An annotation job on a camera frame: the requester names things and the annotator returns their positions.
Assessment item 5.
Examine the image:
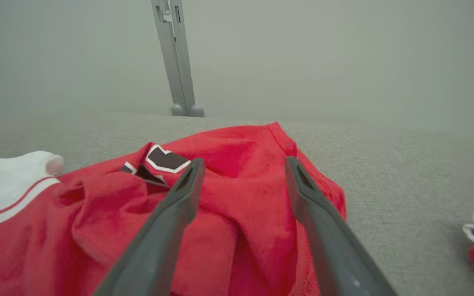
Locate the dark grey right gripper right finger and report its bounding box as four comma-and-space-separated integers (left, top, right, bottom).
284, 156, 399, 296

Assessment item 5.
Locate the grey metal post rounded foot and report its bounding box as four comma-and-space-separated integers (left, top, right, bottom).
151, 0, 205, 118

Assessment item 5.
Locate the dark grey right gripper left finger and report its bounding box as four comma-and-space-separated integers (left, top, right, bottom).
93, 157, 206, 296

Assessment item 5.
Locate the red white sports jersey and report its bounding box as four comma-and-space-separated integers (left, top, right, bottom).
0, 121, 474, 296

